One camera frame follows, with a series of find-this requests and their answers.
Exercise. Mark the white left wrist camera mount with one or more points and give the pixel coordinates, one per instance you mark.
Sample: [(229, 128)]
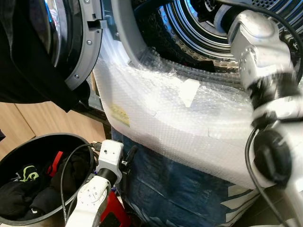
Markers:
[(111, 153)]

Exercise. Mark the white tape piece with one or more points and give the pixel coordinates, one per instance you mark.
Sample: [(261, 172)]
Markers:
[(189, 92)]

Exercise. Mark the red garment piece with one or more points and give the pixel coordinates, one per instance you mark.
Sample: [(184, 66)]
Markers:
[(55, 163)]

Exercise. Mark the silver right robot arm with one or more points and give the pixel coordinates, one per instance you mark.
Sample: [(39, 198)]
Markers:
[(258, 47)]

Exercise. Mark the yellow sticker label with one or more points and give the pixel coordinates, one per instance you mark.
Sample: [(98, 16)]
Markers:
[(120, 116)]

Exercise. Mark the clear bubble wrap sheet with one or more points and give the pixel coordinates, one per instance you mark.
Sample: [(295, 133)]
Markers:
[(180, 123)]

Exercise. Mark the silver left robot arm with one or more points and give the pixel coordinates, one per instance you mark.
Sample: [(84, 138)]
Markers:
[(90, 198)]

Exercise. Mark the plain black garment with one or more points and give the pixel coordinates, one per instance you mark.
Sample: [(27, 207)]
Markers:
[(28, 71)]

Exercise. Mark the blue striped cloth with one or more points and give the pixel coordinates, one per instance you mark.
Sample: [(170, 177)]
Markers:
[(180, 198)]

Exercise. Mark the black garment with green print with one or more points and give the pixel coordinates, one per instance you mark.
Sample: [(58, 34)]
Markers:
[(28, 174)]

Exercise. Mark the grey round washer door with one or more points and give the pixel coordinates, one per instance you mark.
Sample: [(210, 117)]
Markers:
[(87, 47)]

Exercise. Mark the washing machine with steel drum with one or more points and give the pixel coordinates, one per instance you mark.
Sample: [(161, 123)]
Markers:
[(199, 28)]

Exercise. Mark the black round laundry bin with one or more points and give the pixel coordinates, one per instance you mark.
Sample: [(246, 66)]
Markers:
[(47, 142)]

